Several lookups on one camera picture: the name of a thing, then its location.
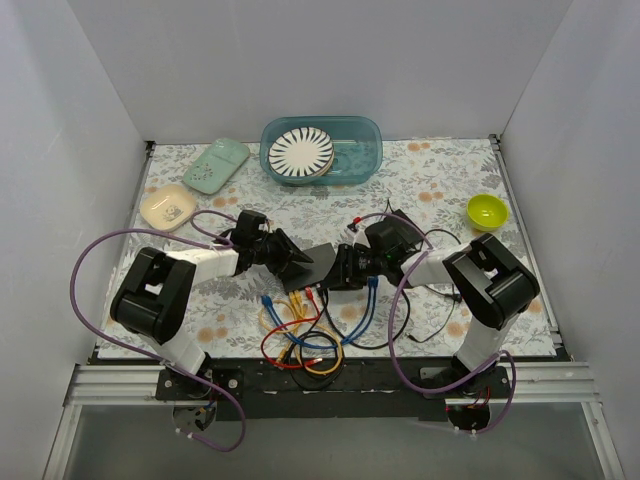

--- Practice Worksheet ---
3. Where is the thin black power cord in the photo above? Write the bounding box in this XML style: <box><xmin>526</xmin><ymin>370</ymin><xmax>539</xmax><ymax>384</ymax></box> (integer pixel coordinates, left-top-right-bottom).
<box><xmin>384</xmin><ymin>197</ymin><xmax>466</xmax><ymax>344</ymax></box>

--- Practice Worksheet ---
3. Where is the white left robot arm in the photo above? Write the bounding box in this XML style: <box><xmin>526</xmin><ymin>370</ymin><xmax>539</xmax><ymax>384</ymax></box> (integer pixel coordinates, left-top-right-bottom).
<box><xmin>110</xmin><ymin>210</ymin><xmax>313</xmax><ymax>375</ymax></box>

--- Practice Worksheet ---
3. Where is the teal plastic basin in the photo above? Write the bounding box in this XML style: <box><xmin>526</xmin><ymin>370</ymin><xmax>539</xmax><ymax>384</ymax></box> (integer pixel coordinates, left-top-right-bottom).
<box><xmin>259</xmin><ymin>116</ymin><xmax>383</xmax><ymax>186</ymax></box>

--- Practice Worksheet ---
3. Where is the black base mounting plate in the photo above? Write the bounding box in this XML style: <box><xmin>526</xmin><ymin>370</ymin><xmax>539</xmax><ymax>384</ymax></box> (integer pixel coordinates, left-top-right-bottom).
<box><xmin>154</xmin><ymin>356</ymin><xmax>514</xmax><ymax>422</ymax></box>

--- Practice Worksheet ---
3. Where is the aluminium frame rail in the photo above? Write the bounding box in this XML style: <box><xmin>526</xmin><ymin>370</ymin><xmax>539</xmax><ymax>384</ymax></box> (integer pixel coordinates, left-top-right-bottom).
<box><xmin>64</xmin><ymin>362</ymin><xmax>601</xmax><ymax>406</ymax></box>

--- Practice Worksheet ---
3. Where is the beige square panda dish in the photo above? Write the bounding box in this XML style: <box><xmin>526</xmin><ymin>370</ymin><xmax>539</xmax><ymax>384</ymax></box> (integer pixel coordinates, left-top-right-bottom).
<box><xmin>139</xmin><ymin>184</ymin><xmax>197</xmax><ymax>232</ymax></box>

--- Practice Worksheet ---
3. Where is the floral table mat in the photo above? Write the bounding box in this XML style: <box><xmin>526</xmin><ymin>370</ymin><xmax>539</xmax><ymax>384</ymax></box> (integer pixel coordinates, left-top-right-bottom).
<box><xmin>97</xmin><ymin>137</ymin><xmax>559</xmax><ymax>359</ymax></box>

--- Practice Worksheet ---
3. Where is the black power adapter brick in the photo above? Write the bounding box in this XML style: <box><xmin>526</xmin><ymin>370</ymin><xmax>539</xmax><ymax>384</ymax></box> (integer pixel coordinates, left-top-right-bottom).
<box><xmin>390</xmin><ymin>209</ymin><xmax>413</xmax><ymax>224</ymax></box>

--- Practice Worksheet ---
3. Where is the black network switch box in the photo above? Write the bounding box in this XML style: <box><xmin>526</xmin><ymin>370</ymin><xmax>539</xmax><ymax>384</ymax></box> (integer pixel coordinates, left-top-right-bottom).
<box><xmin>280</xmin><ymin>243</ymin><xmax>336</xmax><ymax>293</ymax></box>

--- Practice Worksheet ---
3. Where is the blue ethernet cable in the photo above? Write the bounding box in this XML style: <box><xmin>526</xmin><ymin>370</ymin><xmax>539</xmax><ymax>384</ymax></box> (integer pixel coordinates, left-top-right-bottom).
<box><xmin>257</xmin><ymin>293</ymin><xmax>341</xmax><ymax>366</ymax></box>
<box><xmin>289</xmin><ymin>275</ymin><xmax>381</xmax><ymax>351</ymax></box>

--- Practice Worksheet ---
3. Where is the yellow ethernet cable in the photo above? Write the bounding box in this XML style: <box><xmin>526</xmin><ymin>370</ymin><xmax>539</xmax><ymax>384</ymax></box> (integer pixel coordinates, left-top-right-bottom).
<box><xmin>257</xmin><ymin>292</ymin><xmax>346</xmax><ymax>376</ymax></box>

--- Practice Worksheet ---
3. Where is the blue striped white plate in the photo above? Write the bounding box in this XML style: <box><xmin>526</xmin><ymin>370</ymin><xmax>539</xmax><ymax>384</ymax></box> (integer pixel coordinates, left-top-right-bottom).
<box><xmin>267</xmin><ymin>127</ymin><xmax>335</xmax><ymax>179</ymax></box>

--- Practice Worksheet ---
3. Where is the green rectangular ceramic dish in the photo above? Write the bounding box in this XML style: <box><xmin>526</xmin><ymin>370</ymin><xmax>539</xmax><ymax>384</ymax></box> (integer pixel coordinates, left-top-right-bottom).
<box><xmin>183</xmin><ymin>138</ymin><xmax>250</xmax><ymax>195</ymax></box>

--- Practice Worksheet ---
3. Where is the red ethernet cable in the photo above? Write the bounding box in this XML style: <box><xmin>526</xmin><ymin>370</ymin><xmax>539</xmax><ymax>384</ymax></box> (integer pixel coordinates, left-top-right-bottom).
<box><xmin>258</xmin><ymin>286</ymin><xmax>324</xmax><ymax>370</ymax></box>

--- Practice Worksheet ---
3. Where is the black ethernet cable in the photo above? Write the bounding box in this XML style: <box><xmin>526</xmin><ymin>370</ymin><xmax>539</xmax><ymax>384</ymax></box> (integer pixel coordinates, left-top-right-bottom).
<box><xmin>289</xmin><ymin>286</ymin><xmax>411</xmax><ymax>391</ymax></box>

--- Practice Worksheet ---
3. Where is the lime green bowl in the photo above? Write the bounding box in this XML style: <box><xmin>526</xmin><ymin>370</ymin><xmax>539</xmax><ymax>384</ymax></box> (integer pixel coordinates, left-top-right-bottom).
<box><xmin>466</xmin><ymin>194</ymin><xmax>509</xmax><ymax>232</ymax></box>

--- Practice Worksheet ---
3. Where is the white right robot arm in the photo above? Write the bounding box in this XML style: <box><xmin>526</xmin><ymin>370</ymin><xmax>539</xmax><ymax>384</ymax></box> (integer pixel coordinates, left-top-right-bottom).
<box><xmin>322</xmin><ymin>218</ymin><xmax>540</xmax><ymax>380</ymax></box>

